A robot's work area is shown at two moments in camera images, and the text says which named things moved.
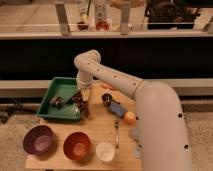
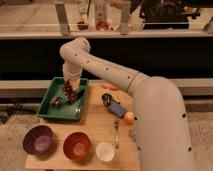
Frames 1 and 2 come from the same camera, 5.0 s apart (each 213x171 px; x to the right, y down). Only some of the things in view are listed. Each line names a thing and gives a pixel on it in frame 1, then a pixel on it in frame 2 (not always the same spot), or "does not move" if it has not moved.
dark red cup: x=82 y=26 does not move
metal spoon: x=116 y=124 does not move
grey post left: x=65 y=28 does not move
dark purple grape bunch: x=81 y=103 -> x=71 y=95
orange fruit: x=130 y=118 does not move
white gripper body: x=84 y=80 -> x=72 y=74
